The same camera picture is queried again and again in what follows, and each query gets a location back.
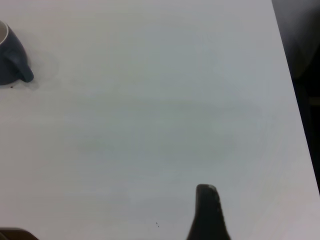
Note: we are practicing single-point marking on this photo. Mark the dark grey ceramic mug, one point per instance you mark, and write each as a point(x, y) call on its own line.
point(11, 62)

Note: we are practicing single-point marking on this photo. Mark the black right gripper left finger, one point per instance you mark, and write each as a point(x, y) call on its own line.
point(12, 235)

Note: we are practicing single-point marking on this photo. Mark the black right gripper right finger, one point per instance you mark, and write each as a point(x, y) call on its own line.
point(208, 220)

